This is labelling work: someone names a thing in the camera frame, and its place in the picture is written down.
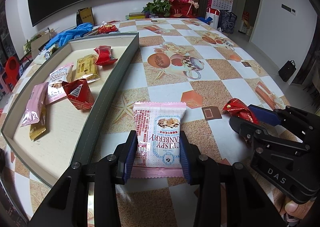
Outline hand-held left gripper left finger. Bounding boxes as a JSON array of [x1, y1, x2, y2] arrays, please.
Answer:
[[29, 130, 138, 227]]

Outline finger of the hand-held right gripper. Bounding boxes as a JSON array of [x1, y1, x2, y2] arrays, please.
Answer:
[[249, 105, 320, 142], [229, 116, 309, 152]]

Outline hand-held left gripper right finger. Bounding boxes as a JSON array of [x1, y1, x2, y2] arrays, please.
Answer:
[[179, 130, 284, 227]]

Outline red snack packet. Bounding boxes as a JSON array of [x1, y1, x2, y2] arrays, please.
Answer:
[[222, 98, 260, 124], [94, 45, 118, 66], [62, 79, 95, 111]]

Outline pink white biscuit packet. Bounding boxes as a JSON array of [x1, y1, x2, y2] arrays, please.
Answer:
[[47, 62, 74, 105], [131, 102, 187, 177]]

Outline grey-green shallow box tray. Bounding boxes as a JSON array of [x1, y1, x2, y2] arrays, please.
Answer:
[[0, 33, 140, 187]]

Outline gold foil snack packet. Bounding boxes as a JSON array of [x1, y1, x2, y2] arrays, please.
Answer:
[[29, 106, 47, 141]]

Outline yellow biscuit packet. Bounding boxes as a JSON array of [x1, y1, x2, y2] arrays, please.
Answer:
[[75, 55, 100, 83]]

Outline plain pink snack packet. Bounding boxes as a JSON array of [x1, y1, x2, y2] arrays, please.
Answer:
[[20, 82, 49, 127]]

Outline person's right hand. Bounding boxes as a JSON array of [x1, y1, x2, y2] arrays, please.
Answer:
[[284, 197, 316, 223]]

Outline white carton boxes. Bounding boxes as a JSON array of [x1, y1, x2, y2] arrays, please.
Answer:
[[239, 20, 253, 36]]

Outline dark patterned tote bag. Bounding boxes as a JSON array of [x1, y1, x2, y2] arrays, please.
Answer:
[[219, 10, 237, 35]]

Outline white paper bag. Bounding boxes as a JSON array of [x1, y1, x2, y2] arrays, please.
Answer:
[[205, 7, 220, 28]]

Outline dark red printed box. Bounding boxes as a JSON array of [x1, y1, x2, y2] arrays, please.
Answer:
[[0, 182, 28, 225]]

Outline red yellow printed snack bag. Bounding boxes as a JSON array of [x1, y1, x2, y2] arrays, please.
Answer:
[[97, 24, 118, 34]]

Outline red gift box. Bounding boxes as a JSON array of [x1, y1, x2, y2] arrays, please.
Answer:
[[170, 1, 194, 18]]

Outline blue gloves pile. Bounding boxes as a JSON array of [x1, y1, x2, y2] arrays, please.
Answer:
[[45, 23, 94, 49]]

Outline open cardboard box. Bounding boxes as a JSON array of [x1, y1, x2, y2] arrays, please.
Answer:
[[30, 28, 58, 54]]

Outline pink plastic stool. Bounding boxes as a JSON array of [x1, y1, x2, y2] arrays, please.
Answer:
[[0, 71, 10, 93]]

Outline green potted plant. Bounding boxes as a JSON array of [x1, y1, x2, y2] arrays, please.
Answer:
[[142, 0, 173, 16]]

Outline red plastic stool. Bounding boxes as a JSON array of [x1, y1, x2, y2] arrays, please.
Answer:
[[4, 57, 19, 85]]

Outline gold black paper bag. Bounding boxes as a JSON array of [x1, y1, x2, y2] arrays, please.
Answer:
[[77, 7, 95, 26]]

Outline storage shelf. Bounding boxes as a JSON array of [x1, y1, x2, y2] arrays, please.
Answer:
[[0, 5, 13, 63]]

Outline wall switch panel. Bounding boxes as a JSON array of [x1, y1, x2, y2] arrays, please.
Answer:
[[281, 4, 297, 14]]

